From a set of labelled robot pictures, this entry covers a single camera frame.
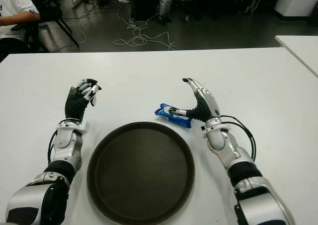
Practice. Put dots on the white humanoid robot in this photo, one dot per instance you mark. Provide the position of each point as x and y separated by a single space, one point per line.
164 4

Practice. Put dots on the white side table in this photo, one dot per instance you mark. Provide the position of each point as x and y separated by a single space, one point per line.
300 48

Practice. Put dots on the black chair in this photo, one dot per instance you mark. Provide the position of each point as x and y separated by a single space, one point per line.
51 11

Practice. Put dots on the blue Oreo cookie pack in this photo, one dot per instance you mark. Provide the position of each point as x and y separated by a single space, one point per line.
162 112

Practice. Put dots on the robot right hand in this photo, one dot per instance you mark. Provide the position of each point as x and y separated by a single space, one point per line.
207 103

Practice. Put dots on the round dark brown tray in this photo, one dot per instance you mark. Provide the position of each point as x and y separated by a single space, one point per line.
141 170

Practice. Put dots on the folded metal frame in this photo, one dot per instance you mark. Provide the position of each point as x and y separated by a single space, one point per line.
253 2

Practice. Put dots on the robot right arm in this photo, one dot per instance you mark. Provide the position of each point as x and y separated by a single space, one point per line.
248 170

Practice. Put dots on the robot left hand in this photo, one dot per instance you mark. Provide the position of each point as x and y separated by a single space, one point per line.
74 105

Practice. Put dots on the seated person white t-shirt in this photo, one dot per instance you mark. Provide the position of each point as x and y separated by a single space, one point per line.
12 4

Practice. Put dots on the white cabinet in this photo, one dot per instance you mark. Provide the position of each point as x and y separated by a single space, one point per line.
295 1

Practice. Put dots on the black pillar cabinet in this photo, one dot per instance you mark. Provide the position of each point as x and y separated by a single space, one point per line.
145 1

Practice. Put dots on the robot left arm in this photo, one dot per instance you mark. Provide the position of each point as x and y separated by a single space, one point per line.
64 140

